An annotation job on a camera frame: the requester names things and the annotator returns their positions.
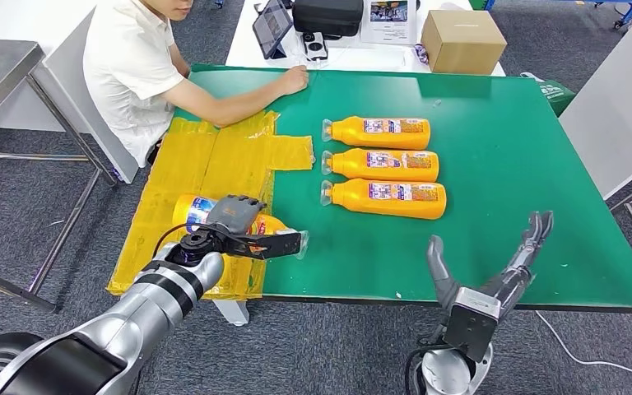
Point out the person's right hand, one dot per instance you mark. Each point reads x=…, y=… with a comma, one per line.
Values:
x=294, y=80

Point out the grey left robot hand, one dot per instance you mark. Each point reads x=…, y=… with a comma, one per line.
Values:
x=234, y=212

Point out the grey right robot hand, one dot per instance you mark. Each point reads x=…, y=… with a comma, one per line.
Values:
x=515, y=275

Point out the orange detergent bottle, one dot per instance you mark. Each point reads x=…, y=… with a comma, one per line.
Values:
x=351, y=166
x=348, y=133
x=354, y=200
x=193, y=210

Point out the person's right forearm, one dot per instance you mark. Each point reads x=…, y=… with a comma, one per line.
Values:
x=234, y=106

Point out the black and white device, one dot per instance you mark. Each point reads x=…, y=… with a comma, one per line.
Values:
x=315, y=46

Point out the yellow taped cardboard mat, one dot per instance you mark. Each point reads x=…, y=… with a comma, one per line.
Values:
x=207, y=163

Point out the black tablet on stand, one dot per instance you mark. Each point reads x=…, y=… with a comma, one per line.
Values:
x=272, y=24

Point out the black carrying case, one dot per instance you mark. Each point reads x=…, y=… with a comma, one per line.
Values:
x=327, y=16

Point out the white table leg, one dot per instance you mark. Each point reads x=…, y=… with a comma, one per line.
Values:
x=231, y=312

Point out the white printed leaflet stand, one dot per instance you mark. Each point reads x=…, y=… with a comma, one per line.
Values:
x=388, y=24

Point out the green table board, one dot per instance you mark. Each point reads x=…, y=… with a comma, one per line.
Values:
x=512, y=163

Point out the small purple packet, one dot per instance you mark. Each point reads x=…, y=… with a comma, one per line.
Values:
x=422, y=53

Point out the person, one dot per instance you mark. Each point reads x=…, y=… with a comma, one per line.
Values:
x=125, y=71

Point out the brown cardboard box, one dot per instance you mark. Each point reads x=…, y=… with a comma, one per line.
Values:
x=462, y=46

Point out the green bag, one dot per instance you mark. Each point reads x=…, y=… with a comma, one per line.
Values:
x=556, y=95

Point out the white side table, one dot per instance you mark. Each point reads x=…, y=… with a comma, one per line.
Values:
x=616, y=109

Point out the stainless steel table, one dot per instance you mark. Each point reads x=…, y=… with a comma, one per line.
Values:
x=0, y=76

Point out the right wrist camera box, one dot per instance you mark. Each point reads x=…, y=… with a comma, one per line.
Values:
x=471, y=327

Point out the blue steel frame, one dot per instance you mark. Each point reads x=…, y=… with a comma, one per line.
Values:
x=618, y=5

